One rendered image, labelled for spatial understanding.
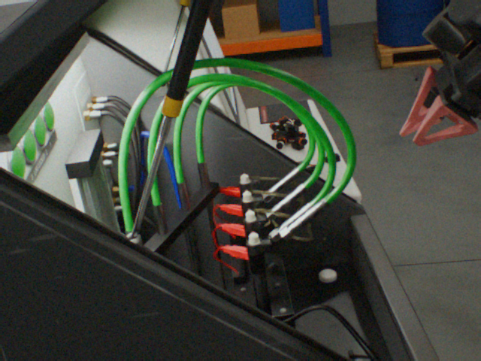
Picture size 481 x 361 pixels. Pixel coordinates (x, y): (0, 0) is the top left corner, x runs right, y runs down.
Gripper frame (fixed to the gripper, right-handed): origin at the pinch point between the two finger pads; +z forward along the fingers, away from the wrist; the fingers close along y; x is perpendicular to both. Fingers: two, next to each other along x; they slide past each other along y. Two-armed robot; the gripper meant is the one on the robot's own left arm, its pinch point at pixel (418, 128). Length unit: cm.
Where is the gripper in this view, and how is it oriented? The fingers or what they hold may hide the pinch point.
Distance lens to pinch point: 89.7
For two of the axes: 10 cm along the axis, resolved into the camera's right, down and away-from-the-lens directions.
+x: 8.2, 4.6, 3.4
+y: -0.7, 6.6, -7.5
